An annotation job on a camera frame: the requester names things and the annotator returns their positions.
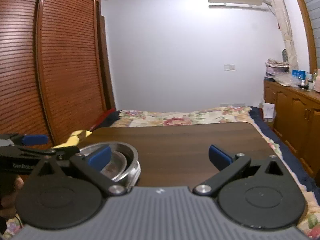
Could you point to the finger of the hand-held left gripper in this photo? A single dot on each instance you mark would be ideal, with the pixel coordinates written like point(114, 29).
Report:
point(67, 152)
point(35, 139)

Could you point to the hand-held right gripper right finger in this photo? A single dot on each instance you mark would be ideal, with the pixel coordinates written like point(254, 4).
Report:
point(220, 156)

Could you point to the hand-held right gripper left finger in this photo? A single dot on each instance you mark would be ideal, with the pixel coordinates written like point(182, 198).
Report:
point(100, 158)

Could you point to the small steel bowl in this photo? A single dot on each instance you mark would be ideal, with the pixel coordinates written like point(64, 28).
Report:
point(112, 167)

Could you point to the large steel bowl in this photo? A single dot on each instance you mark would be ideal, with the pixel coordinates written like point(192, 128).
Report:
point(136, 170)

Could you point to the person's left hand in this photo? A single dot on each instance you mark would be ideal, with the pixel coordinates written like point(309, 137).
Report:
point(10, 201)

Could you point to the yellow cloth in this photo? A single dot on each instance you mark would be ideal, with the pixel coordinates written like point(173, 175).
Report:
point(75, 137)

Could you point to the dark red-edged blanket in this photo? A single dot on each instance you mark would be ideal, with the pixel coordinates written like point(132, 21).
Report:
point(107, 120)

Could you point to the floral blanket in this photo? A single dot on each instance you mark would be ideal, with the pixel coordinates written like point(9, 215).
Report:
point(175, 120)

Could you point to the white paper bag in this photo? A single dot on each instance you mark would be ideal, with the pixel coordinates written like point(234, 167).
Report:
point(269, 110)

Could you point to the wooden louvred wardrobe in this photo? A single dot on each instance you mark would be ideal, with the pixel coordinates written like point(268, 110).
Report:
point(62, 67)

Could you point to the wooden cabinet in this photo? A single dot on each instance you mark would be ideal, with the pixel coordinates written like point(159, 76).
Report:
point(295, 120)

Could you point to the clear plastic bags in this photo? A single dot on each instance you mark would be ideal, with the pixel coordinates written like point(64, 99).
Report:
point(285, 80)

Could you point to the pile of folded cloths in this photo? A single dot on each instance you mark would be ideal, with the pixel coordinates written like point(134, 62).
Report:
point(276, 67)

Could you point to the blue boxes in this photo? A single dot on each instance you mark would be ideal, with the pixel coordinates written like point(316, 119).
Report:
point(299, 74)

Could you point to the grey fan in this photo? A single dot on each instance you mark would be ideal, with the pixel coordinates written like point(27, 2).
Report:
point(285, 55)

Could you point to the pink thermos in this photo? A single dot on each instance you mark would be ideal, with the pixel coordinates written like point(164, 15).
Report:
point(317, 82)

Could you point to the beige patterned curtain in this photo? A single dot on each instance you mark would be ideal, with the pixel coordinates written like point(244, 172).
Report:
point(285, 30)

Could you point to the grey window blind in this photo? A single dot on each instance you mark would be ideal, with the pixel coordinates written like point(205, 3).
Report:
point(315, 17)

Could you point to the white light switch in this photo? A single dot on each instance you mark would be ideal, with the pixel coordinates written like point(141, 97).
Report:
point(229, 67)

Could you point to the wooden window frame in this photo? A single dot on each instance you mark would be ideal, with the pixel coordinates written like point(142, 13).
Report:
point(306, 30)

